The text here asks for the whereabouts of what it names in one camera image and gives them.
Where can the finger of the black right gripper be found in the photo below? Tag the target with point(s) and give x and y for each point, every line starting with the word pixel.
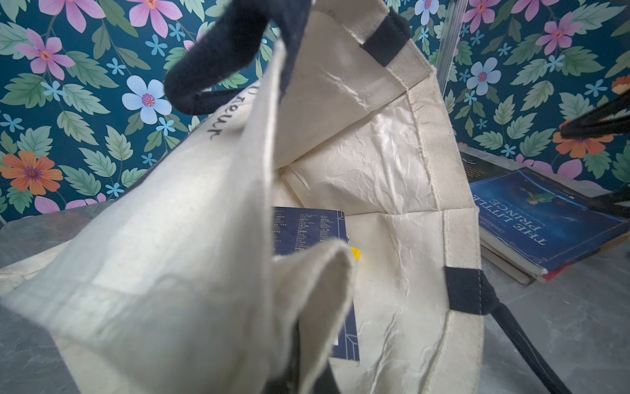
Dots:
pixel 599 122
pixel 611 203

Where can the maroon grid cover book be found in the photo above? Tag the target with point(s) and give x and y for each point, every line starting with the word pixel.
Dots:
pixel 552 275

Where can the blue green spine book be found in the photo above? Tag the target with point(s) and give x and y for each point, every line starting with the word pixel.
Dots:
pixel 538 225

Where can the cream canvas tote bag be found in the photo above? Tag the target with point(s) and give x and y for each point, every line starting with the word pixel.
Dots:
pixel 176 287

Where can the yellow spine book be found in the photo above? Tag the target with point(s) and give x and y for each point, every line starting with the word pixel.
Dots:
pixel 356 253

